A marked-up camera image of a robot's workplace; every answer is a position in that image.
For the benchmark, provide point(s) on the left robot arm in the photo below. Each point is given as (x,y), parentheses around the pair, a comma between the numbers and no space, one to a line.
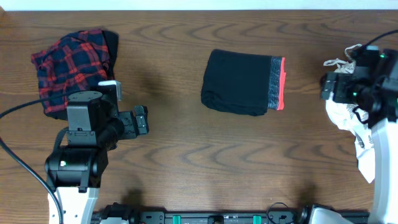
(80,154)

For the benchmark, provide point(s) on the white fern print garment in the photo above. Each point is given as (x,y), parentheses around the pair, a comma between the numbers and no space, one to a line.
(343,116)

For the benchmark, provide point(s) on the black leggings with red waistband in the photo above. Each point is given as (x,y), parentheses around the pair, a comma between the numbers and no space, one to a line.
(245,84)

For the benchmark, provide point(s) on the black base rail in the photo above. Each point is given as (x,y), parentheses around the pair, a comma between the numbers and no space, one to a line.
(276,213)

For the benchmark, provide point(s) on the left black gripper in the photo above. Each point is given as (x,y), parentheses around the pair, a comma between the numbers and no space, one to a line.
(131,131)

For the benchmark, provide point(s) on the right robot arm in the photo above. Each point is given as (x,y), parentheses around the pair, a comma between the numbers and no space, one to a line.
(370,85)

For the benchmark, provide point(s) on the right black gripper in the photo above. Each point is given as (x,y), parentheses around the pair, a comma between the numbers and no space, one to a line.
(343,81)

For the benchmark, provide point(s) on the red navy plaid garment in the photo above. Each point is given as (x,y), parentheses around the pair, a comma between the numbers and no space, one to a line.
(70,68)

